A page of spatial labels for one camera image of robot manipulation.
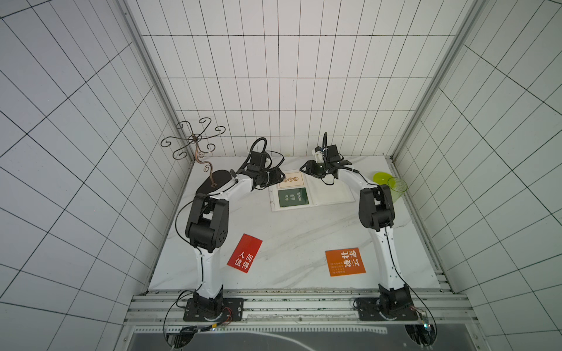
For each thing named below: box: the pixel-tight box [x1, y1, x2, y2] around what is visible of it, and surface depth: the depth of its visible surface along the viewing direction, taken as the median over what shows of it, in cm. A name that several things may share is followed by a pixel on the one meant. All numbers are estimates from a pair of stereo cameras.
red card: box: [226, 233, 263, 274], surface depth 87 cm
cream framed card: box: [278, 171, 306, 190], surface depth 110 cm
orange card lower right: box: [324, 247, 367, 278], surface depth 85 cm
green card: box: [277, 187, 310, 208], surface depth 105 cm
